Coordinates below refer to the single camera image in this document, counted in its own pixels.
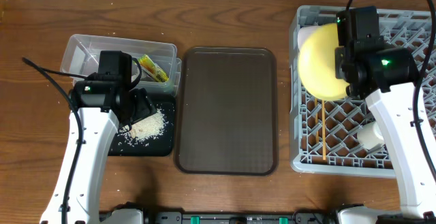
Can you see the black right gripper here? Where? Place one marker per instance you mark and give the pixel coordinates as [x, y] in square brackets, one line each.
[340, 66]

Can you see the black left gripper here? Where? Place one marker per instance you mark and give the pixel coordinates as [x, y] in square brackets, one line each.
[145, 108]

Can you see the rice food scraps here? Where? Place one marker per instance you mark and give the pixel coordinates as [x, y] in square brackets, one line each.
[150, 128]

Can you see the yellow plate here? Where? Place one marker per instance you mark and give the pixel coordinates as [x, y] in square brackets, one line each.
[316, 65]

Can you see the green orange snack wrapper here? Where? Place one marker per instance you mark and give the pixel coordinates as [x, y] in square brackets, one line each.
[152, 69]

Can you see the pink shallow bowl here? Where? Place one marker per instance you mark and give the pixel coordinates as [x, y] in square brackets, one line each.
[304, 33]

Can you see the wooden chopstick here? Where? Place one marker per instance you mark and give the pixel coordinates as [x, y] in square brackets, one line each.
[323, 131]
[316, 121]

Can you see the white green cup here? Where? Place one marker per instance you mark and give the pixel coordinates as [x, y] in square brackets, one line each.
[370, 136]

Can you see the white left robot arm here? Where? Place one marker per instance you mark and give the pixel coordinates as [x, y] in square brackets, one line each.
[101, 104]

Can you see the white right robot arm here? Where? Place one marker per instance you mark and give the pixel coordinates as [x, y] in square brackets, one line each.
[386, 77]

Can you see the black waste tray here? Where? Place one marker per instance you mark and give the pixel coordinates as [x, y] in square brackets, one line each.
[157, 148]

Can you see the clear plastic waste bin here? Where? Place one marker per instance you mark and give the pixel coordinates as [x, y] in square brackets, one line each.
[81, 57]

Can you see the grey dishwasher rack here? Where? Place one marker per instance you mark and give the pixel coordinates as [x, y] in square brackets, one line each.
[345, 117]

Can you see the dark brown serving tray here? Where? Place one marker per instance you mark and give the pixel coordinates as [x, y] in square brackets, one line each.
[227, 121]

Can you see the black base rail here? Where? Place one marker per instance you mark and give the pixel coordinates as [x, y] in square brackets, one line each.
[179, 216]

